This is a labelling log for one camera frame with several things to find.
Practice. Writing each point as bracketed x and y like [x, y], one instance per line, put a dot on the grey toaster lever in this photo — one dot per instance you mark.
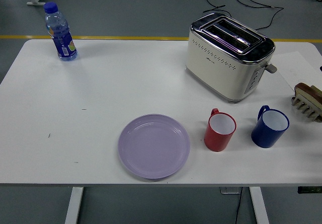
[271, 68]

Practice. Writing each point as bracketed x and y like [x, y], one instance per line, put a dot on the brown crusted bread slice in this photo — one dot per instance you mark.
[308, 90]

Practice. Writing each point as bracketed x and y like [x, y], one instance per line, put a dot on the purple round plate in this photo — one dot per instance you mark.
[154, 147]

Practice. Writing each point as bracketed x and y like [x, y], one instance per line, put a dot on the cream and chrome toaster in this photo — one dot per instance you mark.
[213, 65]

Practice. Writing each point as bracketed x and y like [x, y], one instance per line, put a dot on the red mug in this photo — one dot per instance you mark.
[216, 139]

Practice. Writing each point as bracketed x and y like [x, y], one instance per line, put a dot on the blue mug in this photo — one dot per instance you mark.
[266, 136]

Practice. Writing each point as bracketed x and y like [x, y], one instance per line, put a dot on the clear bottle with blue label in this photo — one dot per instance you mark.
[61, 36]

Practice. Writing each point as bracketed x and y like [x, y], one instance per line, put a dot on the white table leg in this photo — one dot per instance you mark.
[259, 206]
[74, 206]

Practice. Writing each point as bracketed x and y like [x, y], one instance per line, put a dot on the black under-table control box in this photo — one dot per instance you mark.
[309, 190]

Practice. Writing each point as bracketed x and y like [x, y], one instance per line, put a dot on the grey under-table bracket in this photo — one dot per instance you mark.
[230, 190]

